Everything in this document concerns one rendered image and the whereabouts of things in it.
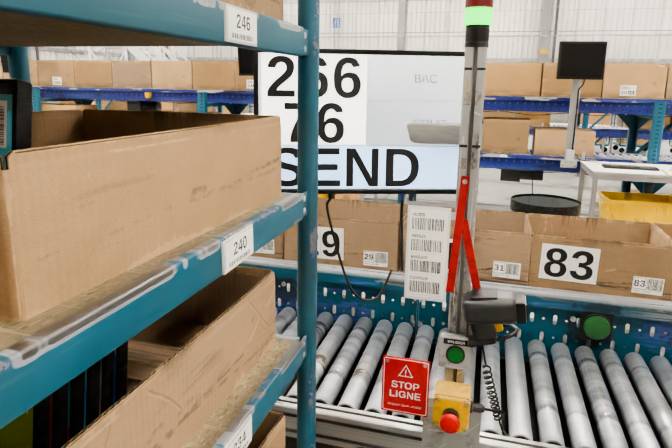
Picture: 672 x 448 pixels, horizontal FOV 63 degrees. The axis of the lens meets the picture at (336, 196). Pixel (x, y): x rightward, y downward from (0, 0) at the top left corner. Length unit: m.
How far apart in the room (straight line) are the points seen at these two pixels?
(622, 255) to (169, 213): 1.48
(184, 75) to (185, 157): 6.74
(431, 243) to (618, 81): 5.29
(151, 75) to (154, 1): 7.10
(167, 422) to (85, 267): 0.19
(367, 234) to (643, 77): 4.90
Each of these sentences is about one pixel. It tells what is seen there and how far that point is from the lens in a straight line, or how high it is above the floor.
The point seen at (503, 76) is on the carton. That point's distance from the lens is 6.19.
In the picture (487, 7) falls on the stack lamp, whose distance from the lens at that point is 1.08.
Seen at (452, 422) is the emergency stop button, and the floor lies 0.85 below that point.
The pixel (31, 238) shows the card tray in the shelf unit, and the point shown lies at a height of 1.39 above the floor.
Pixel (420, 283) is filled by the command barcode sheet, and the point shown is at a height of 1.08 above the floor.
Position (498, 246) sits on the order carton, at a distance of 1.73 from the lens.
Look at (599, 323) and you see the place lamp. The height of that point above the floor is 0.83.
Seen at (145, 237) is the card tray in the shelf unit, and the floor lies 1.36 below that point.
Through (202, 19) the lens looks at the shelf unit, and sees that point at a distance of 0.45.
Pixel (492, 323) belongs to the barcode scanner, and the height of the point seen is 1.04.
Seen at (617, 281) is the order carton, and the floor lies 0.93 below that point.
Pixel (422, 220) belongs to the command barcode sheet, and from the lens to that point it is 1.10.
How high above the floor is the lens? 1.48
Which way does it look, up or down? 12 degrees down
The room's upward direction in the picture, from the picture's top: 1 degrees clockwise
